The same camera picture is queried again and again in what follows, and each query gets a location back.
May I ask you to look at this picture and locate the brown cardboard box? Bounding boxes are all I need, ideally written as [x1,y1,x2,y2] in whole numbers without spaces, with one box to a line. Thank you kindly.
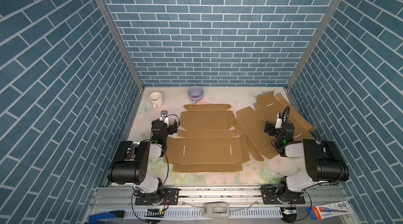
[166,104,250,173]

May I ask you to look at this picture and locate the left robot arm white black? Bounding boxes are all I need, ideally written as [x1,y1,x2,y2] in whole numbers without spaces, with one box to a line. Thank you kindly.
[107,116,180,198]

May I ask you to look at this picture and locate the white red blue carton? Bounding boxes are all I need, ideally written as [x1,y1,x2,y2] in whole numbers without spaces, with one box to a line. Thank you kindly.
[306,201,353,220]

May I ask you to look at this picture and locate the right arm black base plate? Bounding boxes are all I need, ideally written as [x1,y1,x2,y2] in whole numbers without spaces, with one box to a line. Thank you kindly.
[260,186,305,205]

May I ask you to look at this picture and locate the flat brown cardboard sheet right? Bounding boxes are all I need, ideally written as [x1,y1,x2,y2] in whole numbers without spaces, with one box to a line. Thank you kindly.
[253,90,318,141]

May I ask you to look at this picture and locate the grey plastic handle clamp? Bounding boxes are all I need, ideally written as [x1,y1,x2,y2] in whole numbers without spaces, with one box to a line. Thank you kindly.
[203,202,230,218]

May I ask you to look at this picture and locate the flat brown cardboard sheet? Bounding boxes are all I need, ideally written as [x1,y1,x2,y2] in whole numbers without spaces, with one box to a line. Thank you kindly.
[253,90,318,141]
[234,107,279,161]

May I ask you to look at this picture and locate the white ceramic mug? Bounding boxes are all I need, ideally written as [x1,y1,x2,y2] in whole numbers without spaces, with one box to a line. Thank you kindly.
[149,91,164,109]

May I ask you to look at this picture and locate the lavender speckled ceramic cup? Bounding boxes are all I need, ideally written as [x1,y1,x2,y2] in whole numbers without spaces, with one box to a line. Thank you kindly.
[187,86,204,104]

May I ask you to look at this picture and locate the white slotted cable duct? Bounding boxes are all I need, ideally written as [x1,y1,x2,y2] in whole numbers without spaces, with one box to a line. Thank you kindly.
[124,207,284,220]

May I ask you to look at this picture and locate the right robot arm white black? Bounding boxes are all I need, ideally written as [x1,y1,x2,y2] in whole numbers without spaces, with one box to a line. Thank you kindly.
[264,120,349,201]

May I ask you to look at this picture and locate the small green circuit board right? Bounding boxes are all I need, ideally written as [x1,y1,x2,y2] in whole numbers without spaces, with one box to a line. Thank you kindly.
[282,207,298,215]

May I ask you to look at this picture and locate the blue tool at bottom left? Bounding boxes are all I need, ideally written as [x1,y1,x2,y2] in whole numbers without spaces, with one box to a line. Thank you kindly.
[86,210,125,224]

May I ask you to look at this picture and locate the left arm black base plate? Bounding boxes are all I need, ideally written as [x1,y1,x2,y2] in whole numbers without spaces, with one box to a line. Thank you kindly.
[134,188,179,206]

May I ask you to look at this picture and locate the aluminium mounting rail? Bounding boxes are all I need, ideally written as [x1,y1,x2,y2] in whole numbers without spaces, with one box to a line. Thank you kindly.
[89,184,347,211]

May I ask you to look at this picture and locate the flat brown cardboard sheet middle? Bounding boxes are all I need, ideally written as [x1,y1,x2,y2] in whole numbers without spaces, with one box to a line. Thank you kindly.
[234,107,279,161]

